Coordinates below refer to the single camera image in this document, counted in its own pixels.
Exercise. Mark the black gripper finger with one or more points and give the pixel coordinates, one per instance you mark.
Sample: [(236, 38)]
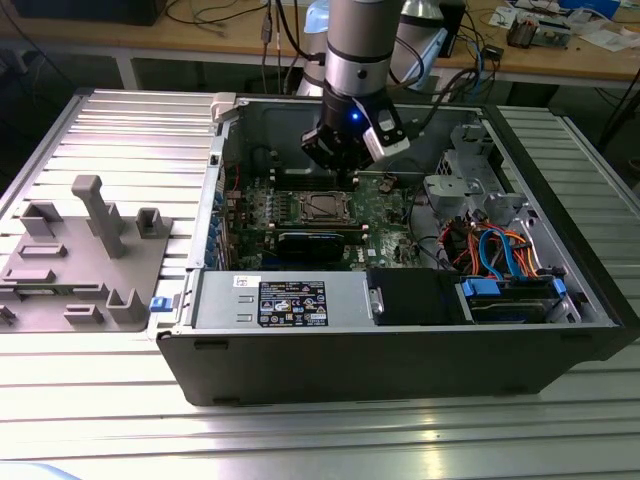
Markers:
[(364, 161), (315, 142)]

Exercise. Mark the metal locking lever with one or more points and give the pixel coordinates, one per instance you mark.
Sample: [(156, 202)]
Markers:
[(325, 193), (330, 221)]

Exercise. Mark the silver CPU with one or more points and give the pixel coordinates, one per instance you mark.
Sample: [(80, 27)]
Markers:
[(324, 205)]

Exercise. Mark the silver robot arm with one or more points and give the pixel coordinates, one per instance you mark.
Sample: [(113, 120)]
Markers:
[(360, 45)]

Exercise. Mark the CPU socket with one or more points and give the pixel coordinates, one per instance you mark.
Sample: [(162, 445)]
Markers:
[(354, 218)]

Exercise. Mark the coin cell battery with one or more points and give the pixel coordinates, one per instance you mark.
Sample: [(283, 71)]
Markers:
[(385, 186)]

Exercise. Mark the green motherboard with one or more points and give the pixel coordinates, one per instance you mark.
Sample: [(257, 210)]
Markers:
[(385, 240)]

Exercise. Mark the grey metal drive cage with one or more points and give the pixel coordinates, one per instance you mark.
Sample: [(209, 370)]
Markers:
[(452, 192)]

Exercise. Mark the black graphics card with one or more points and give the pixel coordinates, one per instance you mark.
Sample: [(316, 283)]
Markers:
[(310, 246)]

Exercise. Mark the white labelled box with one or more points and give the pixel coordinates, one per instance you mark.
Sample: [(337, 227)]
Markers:
[(444, 91)]

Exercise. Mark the wooden workbench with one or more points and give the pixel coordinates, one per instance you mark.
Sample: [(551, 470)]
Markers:
[(225, 42)]

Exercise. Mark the black tower box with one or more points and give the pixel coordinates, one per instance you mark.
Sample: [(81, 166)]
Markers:
[(454, 30)]

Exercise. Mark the black drive box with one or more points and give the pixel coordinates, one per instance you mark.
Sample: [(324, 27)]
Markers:
[(415, 297)]

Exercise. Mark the small black adapter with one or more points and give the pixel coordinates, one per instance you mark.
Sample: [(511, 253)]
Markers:
[(494, 52)]

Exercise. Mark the hard disk in blue carrier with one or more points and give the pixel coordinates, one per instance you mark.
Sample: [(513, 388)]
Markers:
[(482, 289)]

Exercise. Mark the grey power supply unit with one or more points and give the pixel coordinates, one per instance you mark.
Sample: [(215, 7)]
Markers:
[(225, 300)]

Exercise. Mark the small electronic device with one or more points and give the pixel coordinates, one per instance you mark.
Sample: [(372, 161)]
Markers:
[(522, 34)]

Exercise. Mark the black PC case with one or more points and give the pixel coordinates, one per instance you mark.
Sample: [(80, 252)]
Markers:
[(350, 365)]

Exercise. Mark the blue case latch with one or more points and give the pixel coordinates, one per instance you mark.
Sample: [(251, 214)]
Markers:
[(160, 304)]

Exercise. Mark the green circuit device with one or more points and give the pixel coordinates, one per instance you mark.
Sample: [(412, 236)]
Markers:
[(555, 37)]

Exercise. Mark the grey parts rack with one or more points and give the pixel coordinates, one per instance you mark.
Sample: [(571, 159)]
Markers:
[(75, 270)]

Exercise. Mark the white paper sheet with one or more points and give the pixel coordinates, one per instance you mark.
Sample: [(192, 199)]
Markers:
[(607, 39)]

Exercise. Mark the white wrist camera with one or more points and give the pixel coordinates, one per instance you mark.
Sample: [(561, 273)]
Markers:
[(397, 147)]

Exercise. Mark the beige corner bracket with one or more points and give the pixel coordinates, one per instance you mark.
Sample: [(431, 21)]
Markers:
[(222, 106)]

